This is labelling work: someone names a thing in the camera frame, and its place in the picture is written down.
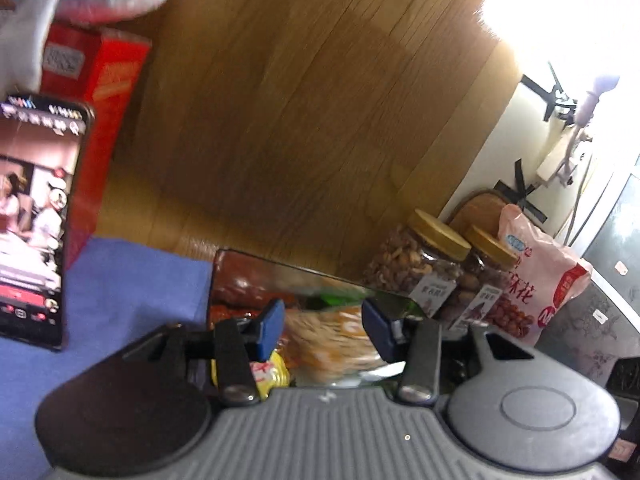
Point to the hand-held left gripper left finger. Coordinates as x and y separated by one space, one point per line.
272 322

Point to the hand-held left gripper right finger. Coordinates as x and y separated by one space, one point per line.
377 332

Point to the clear seed packet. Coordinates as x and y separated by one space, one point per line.
330 345

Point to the green yellow snack packet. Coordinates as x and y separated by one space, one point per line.
332 300

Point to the black printed box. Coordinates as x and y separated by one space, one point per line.
300 272

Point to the small red packet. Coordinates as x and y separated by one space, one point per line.
232 312

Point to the yellow lid pudding cup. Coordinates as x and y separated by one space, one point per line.
272 375

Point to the gold lid nut jar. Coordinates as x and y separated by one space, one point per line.
410 260
487 270

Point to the blue printed tablecloth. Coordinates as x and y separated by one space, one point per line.
125 300

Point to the wooden cutting board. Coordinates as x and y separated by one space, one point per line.
480 205

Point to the pink fried snack bag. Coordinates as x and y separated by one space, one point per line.
540 280

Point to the grey patterned cloth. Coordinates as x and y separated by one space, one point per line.
590 340

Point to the wooden headboard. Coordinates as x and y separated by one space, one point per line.
300 110

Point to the white power strip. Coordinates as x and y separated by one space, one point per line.
555 160

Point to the black smartphone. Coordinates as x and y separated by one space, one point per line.
35 210

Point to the tall red box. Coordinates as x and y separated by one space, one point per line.
110 85

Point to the black wall tape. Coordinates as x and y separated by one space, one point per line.
547 92
520 195

